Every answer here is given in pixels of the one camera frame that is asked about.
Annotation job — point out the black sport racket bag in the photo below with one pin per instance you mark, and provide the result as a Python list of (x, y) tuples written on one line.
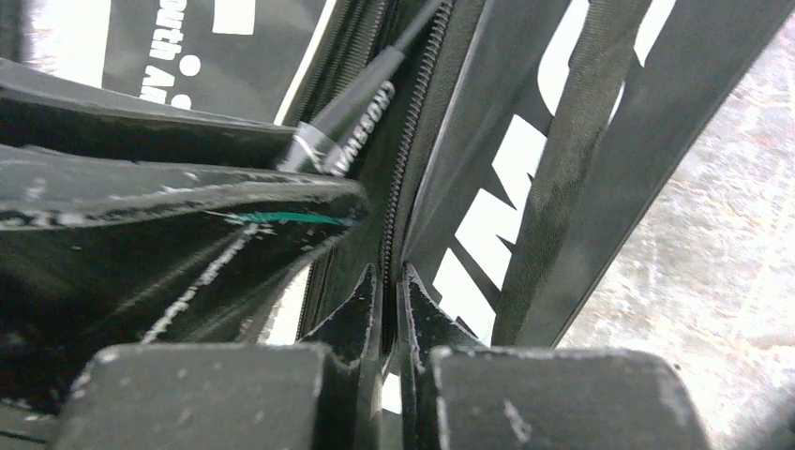
[(265, 61)]

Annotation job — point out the black racket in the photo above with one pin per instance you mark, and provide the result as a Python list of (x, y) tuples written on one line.
[(330, 143)]

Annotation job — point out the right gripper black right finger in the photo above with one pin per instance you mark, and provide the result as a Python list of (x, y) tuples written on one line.
[(460, 394)]

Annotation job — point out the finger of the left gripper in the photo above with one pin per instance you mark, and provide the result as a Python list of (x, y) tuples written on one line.
[(42, 110)]

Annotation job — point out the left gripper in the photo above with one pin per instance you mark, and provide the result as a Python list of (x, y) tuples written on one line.
[(66, 294)]

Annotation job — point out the black crossway racket bag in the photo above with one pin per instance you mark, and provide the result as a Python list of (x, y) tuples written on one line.
[(525, 141)]

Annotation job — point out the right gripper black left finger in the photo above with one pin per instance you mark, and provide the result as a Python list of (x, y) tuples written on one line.
[(322, 392)]

